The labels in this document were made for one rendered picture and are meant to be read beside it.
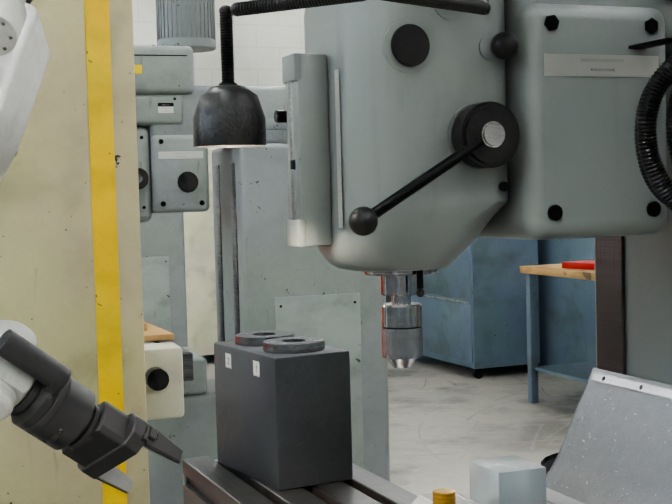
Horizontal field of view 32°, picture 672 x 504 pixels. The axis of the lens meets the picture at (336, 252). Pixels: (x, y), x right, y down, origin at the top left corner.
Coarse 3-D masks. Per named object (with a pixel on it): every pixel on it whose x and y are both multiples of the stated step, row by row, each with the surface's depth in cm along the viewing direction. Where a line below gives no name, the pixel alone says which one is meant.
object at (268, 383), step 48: (240, 336) 179; (288, 336) 178; (240, 384) 175; (288, 384) 165; (336, 384) 169; (240, 432) 176; (288, 432) 165; (336, 432) 169; (288, 480) 166; (336, 480) 169
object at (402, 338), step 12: (384, 324) 135; (396, 324) 134; (408, 324) 134; (420, 324) 135; (384, 336) 135; (396, 336) 134; (408, 336) 134; (420, 336) 135; (384, 348) 135; (396, 348) 134; (408, 348) 134; (420, 348) 135
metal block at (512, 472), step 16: (480, 464) 115; (496, 464) 115; (512, 464) 115; (528, 464) 115; (480, 480) 115; (496, 480) 112; (512, 480) 112; (528, 480) 113; (544, 480) 114; (480, 496) 115; (496, 496) 112; (512, 496) 112; (528, 496) 113; (544, 496) 114
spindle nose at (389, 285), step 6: (384, 276) 135; (390, 276) 134; (396, 276) 134; (402, 276) 134; (408, 276) 134; (414, 276) 134; (384, 282) 135; (390, 282) 134; (396, 282) 134; (402, 282) 134; (408, 282) 134; (414, 282) 134; (384, 288) 135; (390, 288) 134; (396, 288) 134; (402, 288) 134; (408, 288) 134; (414, 288) 134; (384, 294) 135; (390, 294) 134; (396, 294) 134; (402, 294) 134; (408, 294) 134; (414, 294) 134
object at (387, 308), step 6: (384, 306) 135; (390, 306) 134; (396, 306) 134; (402, 306) 134; (408, 306) 134; (414, 306) 134; (420, 306) 135; (384, 312) 135; (390, 312) 134; (396, 312) 134; (402, 312) 134; (408, 312) 134; (414, 312) 134; (420, 312) 135
